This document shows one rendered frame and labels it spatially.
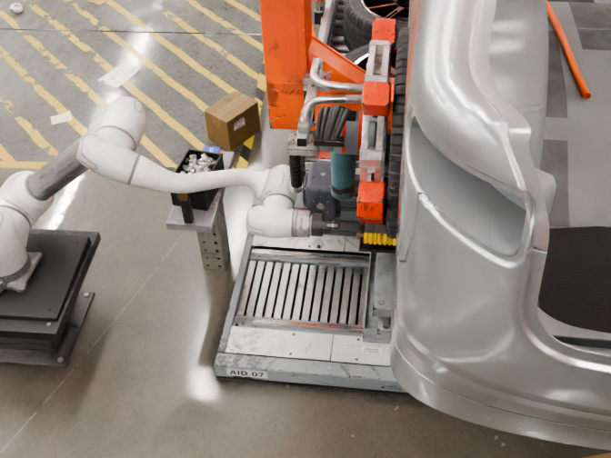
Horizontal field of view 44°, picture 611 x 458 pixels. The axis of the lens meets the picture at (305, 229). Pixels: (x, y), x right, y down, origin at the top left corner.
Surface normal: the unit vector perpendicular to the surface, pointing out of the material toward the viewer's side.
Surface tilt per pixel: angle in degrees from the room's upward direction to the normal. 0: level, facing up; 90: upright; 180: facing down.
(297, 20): 90
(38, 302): 2
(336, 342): 0
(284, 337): 0
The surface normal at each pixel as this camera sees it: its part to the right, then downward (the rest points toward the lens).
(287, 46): -0.13, 0.69
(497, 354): -0.43, 0.65
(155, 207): -0.04, -0.71
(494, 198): 0.16, -0.59
